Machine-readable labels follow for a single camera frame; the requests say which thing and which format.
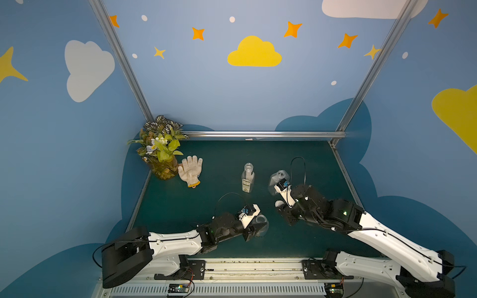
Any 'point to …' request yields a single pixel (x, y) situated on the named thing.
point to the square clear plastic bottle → (274, 178)
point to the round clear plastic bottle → (263, 226)
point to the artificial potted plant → (158, 144)
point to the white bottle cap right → (278, 203)
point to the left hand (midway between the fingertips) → (263, 216)
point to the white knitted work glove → (190, 171)
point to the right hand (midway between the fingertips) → (283, 203)
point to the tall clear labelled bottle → (248, 178)
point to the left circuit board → (178, 288)
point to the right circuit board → (333, 290)
